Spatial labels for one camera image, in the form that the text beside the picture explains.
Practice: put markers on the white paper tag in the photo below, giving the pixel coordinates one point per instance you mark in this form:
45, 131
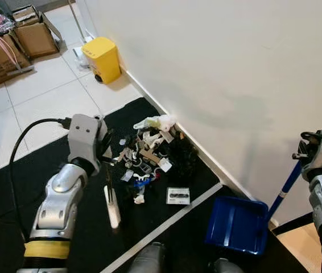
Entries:
165, 165

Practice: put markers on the black and white broom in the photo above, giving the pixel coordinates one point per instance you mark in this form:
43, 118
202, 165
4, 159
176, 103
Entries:
113, 210

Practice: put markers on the grey right robot leg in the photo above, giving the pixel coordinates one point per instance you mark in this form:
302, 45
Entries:
226, 266

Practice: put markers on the white crumpled plastic glove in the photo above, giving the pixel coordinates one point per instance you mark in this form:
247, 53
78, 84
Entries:
156, 123

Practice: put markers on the yellow wheeled bin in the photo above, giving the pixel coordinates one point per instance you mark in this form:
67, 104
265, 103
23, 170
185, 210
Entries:
104, 60

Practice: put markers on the black floor mat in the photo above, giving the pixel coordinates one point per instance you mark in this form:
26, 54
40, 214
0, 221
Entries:
149, 219

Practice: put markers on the blue trash scrap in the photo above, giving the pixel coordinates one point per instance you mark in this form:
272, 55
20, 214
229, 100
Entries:
141, 182

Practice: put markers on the brown cardboard strip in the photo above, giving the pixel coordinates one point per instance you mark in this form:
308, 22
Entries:
149, 156

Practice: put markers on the small white trash scrap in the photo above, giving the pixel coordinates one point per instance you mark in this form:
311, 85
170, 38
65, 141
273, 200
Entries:
139, 199

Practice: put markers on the white card with black print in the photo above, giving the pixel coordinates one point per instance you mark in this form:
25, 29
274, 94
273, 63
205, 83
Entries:
178, 195

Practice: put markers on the white flat device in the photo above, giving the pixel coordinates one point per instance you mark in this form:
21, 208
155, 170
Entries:
80, 57

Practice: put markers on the grey robot leg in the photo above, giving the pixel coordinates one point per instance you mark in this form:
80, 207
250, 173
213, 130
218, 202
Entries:
148, 259
226, 266

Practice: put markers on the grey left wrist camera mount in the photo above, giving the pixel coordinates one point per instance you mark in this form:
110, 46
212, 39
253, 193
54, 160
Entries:
84, 136

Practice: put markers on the black trash lump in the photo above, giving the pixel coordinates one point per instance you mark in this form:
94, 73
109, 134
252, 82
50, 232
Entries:
184, 159

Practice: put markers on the grey left robot leg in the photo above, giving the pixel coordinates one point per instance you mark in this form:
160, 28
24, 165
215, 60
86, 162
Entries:
148, 259

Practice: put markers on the thin metal pole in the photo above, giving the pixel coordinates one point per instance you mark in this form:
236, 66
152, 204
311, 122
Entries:
77, 20

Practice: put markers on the small brown cardboard box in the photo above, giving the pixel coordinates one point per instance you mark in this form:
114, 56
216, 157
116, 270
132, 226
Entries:
36, 37

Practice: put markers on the pink ribbon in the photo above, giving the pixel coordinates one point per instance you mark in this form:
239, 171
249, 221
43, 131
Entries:
1, 40

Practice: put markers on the white floor strip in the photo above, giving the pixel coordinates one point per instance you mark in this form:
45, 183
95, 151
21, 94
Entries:
166, 226

